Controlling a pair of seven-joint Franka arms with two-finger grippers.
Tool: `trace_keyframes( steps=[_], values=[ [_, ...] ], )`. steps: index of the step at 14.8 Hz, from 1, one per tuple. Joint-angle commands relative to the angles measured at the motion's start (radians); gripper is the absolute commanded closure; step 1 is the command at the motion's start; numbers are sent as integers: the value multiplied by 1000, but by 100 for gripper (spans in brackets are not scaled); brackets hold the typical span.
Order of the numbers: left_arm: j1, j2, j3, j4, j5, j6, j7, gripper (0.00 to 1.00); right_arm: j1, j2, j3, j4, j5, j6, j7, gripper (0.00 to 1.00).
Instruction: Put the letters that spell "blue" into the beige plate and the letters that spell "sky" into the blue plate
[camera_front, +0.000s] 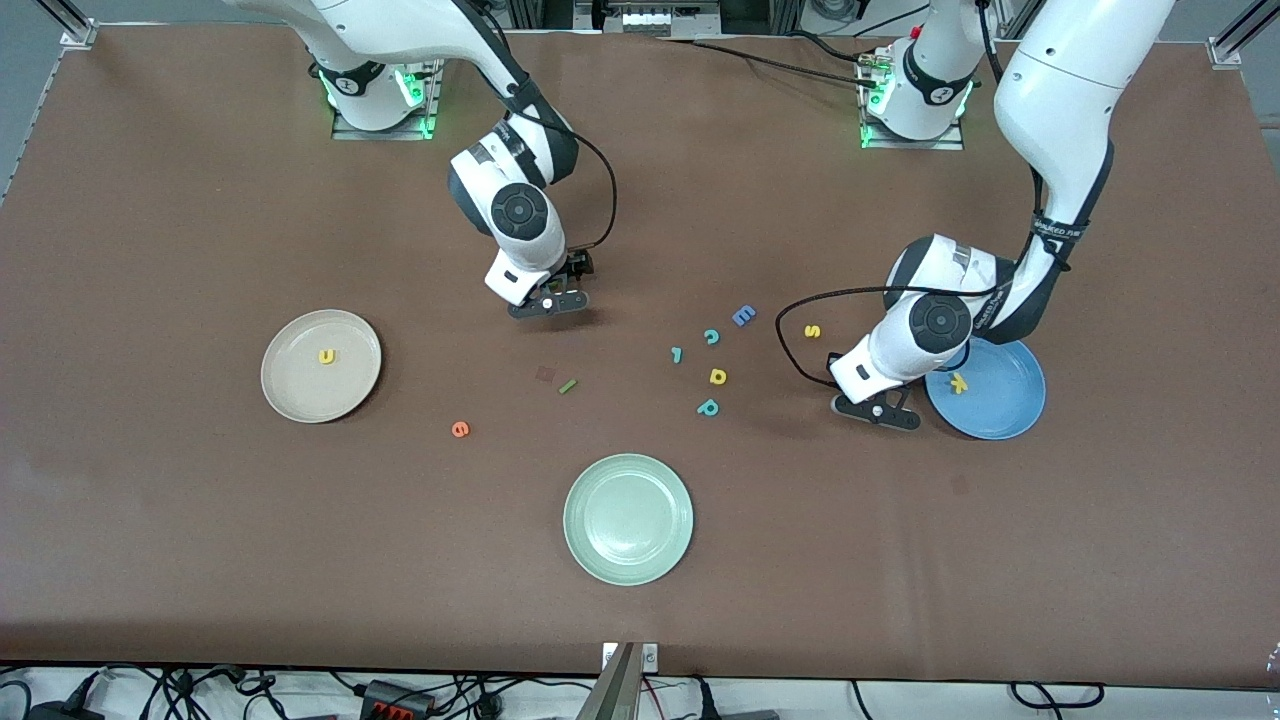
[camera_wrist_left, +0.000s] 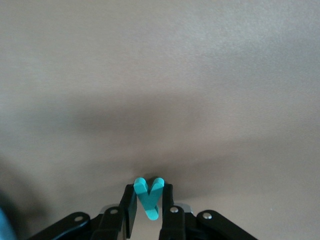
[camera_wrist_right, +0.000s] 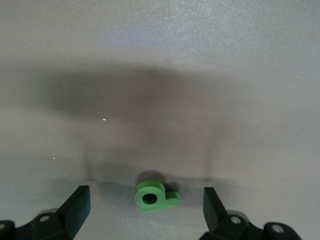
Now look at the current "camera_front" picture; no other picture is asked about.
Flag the blue plate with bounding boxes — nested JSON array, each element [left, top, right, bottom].
[[924, 337, 1047, 441]]

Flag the beige brown plate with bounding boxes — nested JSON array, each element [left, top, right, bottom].
[[260, 309, 383, 425]]

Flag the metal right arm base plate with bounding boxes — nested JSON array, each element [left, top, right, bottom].
[[330, 58, 446, 141]]

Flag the pale green plate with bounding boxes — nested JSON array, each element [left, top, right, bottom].
[[563, 453, 695, 587]]

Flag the black power strip red switches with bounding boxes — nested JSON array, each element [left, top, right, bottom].
[[358, 678, 438, 717]]

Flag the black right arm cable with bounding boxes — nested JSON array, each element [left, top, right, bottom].
[[500, 100, 618, 253]]

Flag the grey metal bracket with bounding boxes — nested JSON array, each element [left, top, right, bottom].
[[576, 641, 647, 720]]

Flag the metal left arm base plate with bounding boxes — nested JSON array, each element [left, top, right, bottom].
[[858, 45, 966, 151]]

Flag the black cable on table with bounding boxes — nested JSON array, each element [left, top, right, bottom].
[[660, 35, 886, 89]]

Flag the metal control box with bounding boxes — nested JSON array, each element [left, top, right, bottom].
[[575, 0, 721, 39]]

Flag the black looped cable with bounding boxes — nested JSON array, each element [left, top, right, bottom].
[[1008, 681, 1107, 712]]

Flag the aluminium frame post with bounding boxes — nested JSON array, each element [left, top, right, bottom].
[[1207, 0, 1280, 69], [38, 0, 99, 51]]

